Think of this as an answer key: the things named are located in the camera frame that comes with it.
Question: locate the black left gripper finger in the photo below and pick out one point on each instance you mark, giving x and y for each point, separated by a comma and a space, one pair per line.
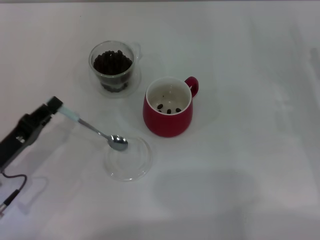
55, 103

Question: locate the coffee beans pile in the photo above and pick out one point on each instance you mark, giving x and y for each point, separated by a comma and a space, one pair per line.
112, 63

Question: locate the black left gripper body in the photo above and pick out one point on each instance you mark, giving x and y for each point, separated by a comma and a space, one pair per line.
22, 135

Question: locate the clear glass saucer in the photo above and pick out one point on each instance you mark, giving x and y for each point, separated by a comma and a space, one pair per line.
136, 83

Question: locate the red ceramic mug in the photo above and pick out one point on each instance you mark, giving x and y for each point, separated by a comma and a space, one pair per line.
166, 125

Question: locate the single coffee bean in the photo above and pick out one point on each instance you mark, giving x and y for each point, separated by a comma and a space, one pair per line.
169, 111
160, 107
178, 109

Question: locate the clear glass dish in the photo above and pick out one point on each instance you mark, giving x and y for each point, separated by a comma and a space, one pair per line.
130, 167

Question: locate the clear glass cup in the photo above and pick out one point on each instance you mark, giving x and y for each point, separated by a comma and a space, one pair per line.
96, 80

